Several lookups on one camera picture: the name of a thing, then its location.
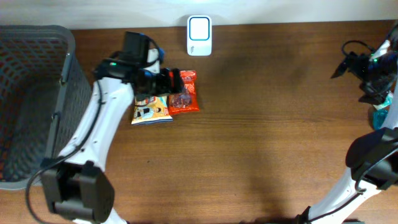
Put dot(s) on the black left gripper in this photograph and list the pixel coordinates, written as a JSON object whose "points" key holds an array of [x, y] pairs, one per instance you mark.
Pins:
{"points": [[164, 86]]}

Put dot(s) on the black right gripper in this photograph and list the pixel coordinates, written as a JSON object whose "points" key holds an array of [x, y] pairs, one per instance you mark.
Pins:
{"points": [[375, 91]]}

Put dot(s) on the red candy bag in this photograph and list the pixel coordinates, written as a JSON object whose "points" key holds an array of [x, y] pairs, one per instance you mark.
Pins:
{"points": [[186, 101]]}

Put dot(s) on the yellow wipes bag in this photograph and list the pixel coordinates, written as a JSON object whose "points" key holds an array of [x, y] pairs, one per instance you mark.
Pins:
{"points": [[151, 110]]}

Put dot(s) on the blue mouthwash bottle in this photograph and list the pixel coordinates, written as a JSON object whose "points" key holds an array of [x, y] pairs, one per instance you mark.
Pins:
{"points": [[381, 111]]}

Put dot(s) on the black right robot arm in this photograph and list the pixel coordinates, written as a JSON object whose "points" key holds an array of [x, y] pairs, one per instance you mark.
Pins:
{"points": [[371, 160]]}

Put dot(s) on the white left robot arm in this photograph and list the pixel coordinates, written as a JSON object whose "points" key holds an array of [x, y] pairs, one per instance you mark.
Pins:
{"points": [[75, 185]]}

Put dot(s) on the white barcode scanner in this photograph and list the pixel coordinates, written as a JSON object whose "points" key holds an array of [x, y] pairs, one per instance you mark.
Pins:
{"points": [[199, 35]]}

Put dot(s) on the grey plastic basket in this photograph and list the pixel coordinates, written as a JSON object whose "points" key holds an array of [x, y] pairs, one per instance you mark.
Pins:
{"points": [[44, 94]]}

